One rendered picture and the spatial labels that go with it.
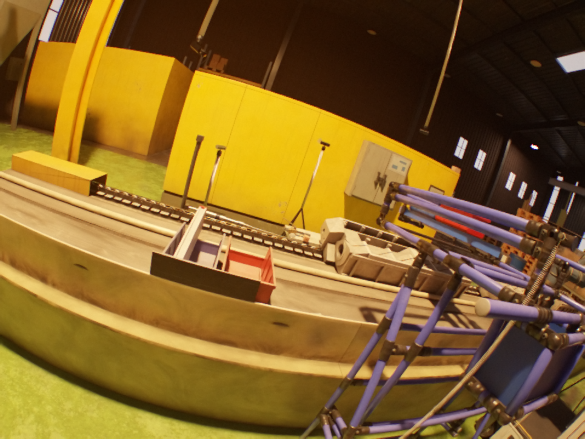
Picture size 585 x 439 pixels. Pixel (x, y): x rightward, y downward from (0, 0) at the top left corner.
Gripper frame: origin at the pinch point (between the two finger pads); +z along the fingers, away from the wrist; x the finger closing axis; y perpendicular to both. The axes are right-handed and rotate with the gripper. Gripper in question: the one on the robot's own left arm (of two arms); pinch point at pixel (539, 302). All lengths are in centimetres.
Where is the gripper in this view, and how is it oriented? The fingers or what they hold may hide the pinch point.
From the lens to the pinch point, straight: 261.7
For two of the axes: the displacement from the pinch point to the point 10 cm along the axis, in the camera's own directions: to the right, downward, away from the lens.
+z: -3.3, 9.0, 2.7
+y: -1.1, -3.3, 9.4
